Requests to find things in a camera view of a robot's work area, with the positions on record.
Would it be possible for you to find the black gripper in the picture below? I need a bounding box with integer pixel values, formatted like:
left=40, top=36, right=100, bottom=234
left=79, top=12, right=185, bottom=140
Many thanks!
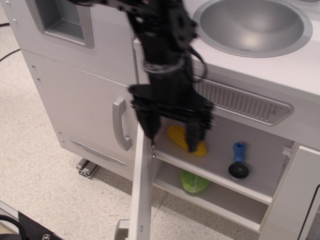
left=128, top=67, right=213, bottom=153

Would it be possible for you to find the white cabinet door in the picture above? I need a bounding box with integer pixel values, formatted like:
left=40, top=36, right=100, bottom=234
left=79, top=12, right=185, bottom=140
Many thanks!
left=128, top=124, right=153, bottom=240

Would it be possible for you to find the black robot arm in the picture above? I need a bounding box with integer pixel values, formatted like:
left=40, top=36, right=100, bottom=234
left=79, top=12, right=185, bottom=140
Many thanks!
left=98, top=0, right=214, bottom=153

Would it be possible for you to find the white toy kitchen cabinet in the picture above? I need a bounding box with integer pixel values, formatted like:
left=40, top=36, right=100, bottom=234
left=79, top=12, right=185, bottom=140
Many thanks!
left=0, top=0, right=320, bottom=240

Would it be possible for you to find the yellow toy corn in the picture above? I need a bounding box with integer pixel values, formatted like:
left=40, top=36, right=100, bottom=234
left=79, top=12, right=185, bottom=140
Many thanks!
left=167, top=125, right=207, bottom=157

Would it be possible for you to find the lower metal door hinge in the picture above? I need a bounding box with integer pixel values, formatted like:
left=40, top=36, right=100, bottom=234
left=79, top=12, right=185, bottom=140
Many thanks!
left=150, top=139, right=157, bottom=159

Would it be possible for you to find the green toy cabbage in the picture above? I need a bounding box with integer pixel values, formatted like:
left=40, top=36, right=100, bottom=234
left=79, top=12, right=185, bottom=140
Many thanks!
left=180, top=169, right=210, bottom=194

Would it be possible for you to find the grey vent grille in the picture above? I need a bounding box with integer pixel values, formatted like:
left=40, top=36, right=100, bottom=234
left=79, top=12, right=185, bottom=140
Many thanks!
left=194, top=79, right=294, bottom=126

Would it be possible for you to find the silver emblem trim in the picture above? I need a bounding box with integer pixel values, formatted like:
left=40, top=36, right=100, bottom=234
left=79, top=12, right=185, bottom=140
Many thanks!
left=69, top=138, right=128, bottom=166

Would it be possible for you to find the silver round sink basin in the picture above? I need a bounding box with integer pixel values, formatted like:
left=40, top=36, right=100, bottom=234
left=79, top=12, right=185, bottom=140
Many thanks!
left=193, top=0, right=313, bottom=58

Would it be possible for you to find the grey left door handle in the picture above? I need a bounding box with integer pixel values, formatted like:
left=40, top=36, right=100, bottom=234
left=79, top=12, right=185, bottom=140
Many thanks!
left=112, top=97, right=133, bottom=152

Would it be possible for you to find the blue handled black scoop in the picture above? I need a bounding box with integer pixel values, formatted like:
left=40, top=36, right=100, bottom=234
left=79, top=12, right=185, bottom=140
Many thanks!
left=228, top=142, right=250, bottom=181

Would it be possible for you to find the aluminium extrusion rail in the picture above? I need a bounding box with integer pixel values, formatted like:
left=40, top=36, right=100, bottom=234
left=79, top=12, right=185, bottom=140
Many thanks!
left=76, top=158, right=100, bottom=180

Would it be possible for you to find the grey cabinet door handle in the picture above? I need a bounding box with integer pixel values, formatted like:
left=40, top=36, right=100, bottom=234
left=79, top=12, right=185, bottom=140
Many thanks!
left=114, top=219, right=130, bottom=240

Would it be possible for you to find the grey recessed window frame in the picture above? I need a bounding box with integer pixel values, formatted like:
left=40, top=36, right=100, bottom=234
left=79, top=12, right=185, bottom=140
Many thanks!
left=26, top=0, right=94, bottom=49

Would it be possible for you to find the black cable at right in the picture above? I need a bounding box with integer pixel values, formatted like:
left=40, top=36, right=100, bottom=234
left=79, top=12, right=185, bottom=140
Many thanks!
left=297, top=183, right=320, bottom=240

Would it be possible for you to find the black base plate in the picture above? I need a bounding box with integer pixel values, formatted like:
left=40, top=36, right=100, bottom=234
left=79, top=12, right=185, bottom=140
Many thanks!
left=18, top=211, right=62, bottom=240

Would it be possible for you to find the aluminium frame rail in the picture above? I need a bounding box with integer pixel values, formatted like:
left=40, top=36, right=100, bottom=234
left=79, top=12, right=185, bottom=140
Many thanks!
left=0, top=201, right=19, bottom=232

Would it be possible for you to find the black braided cable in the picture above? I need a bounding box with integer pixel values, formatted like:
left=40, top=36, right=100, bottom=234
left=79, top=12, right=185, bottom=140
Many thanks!
left=0, top=214, right=26, bottom=240

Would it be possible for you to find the black floor cable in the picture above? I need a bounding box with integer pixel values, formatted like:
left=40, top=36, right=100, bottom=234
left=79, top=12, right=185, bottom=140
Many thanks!
left=0, top=22, right=21, bottom=62

